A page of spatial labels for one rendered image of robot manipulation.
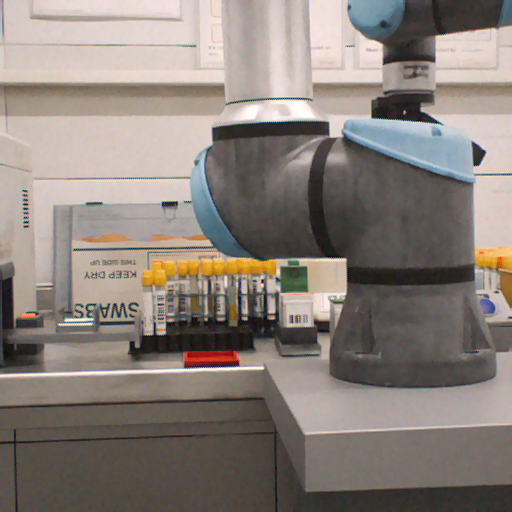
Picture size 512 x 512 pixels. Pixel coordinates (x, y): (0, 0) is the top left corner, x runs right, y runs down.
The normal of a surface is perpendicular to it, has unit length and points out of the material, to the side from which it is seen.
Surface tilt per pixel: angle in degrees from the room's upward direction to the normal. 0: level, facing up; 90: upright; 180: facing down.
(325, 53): 93
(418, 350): 72
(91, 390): 90
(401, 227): 90
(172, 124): 90
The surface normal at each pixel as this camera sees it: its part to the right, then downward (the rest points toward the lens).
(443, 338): 0.17, -0.26
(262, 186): -0.38, -0.02
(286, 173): -0.44, -0.33
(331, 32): 0.11, 0.13
